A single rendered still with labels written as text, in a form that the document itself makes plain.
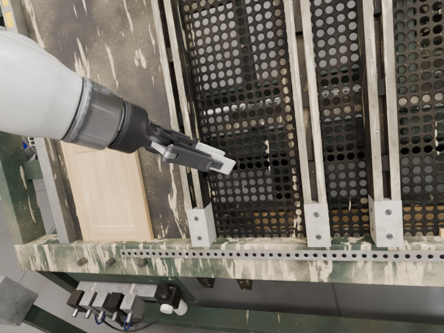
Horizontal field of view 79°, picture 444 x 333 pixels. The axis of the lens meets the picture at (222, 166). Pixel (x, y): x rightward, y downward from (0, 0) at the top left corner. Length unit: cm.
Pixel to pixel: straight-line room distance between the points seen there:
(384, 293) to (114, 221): 141
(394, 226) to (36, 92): 78
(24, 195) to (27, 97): 110
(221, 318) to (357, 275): 89
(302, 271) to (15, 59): 81
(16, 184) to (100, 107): 107
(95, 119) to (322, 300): 157
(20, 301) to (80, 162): 60
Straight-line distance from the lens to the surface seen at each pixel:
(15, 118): 37
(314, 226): 80
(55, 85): 37
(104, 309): 122
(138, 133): 40
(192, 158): 43
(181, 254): 96
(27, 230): 145
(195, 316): 166
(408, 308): 180
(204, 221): 86
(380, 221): 82
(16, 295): 139
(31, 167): 141
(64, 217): 125
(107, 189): 109
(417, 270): 92
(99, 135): 39
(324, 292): 177
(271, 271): 90
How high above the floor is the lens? 164
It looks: 40 degrees down
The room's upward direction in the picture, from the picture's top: 21 degrees counter-clockwise
